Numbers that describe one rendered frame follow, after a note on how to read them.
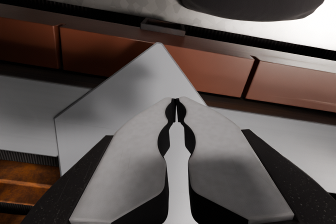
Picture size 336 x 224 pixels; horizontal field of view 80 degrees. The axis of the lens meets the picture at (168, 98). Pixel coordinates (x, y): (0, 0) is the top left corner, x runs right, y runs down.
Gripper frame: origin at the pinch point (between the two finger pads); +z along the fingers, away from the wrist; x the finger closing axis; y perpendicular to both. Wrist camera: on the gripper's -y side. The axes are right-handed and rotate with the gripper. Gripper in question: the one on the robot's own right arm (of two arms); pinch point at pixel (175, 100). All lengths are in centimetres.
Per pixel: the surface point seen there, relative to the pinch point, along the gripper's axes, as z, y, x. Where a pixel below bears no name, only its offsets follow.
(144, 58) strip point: 5.0, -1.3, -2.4
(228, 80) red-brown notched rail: 7.1, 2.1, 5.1
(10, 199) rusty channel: 18, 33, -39
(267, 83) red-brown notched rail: 7.1, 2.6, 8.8
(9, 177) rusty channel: 17.8, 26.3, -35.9
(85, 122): 5.0, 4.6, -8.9
